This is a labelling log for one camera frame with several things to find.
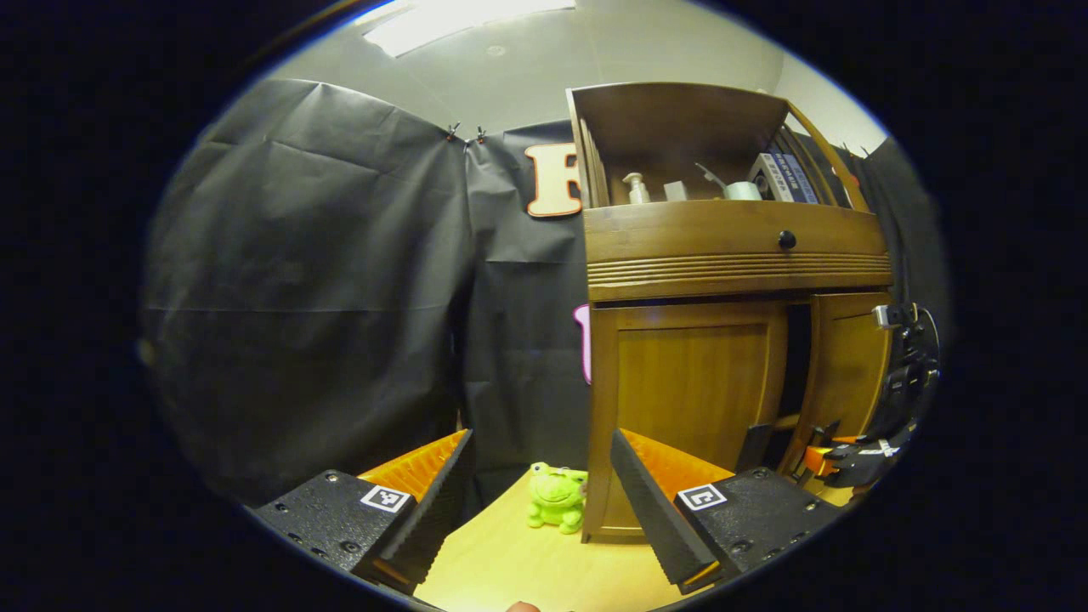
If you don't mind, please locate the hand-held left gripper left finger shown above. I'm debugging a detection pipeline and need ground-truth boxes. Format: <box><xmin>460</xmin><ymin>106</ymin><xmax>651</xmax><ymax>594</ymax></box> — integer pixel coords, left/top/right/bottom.
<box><xmin>253</xmin><ymin>429</ymin><xmax>475</xmax><ymax>596</ymax></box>

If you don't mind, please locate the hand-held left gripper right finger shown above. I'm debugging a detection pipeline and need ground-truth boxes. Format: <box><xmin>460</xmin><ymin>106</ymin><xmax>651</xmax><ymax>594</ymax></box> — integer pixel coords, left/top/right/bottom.
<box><xmin>610</xmin><ymin>429</ymin><xmax>842</xmax><ymax>596</ymax></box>

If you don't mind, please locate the wooden cabinet door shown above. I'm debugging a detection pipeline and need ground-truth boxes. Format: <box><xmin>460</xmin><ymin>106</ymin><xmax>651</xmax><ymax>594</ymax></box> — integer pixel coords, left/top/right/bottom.
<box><xmin>588</xmin><ymin>302</ymin><xmax>790</xmax><ymax>541</ymax></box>
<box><xmin>782</xmin><ymin>292</ymin><xmax>893</xmax><ymax>498</ymax></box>

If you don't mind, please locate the wooden double-door shoe cabinet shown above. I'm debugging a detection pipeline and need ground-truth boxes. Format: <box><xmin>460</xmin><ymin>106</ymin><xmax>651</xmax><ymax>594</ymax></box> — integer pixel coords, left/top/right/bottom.
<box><xmin>567</xmin><ymin>82</ymin><xmax>895</xmax><ymax>545</ymax></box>

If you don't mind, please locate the green frog plush toy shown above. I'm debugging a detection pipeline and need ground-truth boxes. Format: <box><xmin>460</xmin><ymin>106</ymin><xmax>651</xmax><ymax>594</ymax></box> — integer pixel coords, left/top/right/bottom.
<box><xmin>525</xmin><ymin>462</ymin><xmax>589</xmax><ymax>535</ymax></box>

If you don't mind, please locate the dark blue book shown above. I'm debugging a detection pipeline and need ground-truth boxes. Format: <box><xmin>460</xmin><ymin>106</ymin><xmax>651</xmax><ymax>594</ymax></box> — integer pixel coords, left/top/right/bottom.
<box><xmin>780</xmin><ymin>154</ymin><xmax>808</xmax><ymax>204</ymax></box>

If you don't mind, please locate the black backdrop cloth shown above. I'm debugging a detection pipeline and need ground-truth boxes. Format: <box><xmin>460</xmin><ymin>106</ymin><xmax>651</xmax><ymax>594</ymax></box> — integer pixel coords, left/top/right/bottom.
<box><xmin>140</xmin><ymin>78</ymin><xmax>949</xmax><ymax>511</ymax></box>

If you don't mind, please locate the grey boxed book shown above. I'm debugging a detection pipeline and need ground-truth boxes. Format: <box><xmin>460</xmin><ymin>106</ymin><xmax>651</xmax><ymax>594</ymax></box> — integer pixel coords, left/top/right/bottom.
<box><xmin>748</xmin><ymin>153</ymin><xmax>791</xmax><ymax>203</ymax></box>

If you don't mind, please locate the wooden ribbed drawer front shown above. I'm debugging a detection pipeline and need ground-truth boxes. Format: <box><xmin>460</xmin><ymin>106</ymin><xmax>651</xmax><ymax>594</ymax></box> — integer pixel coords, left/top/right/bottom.
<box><xmin>583</xmin><ymin>200</ymin><xmax>893</xmax><ymax>303</ymax></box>

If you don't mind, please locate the ceiling light panel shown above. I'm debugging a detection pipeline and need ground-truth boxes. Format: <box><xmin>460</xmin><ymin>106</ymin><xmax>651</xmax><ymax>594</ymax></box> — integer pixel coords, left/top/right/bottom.
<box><xmin>364</xmin><ymin>0</ymin><xmax>577</xmax><ymax>59</ymax></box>

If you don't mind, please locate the black door handle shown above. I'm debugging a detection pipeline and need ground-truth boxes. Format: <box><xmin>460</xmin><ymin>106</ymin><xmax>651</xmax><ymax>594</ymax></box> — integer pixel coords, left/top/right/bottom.
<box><xmin>738</xmin><ymin>422</ymin><xmax>774</xmax><ymax>473</ymax></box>

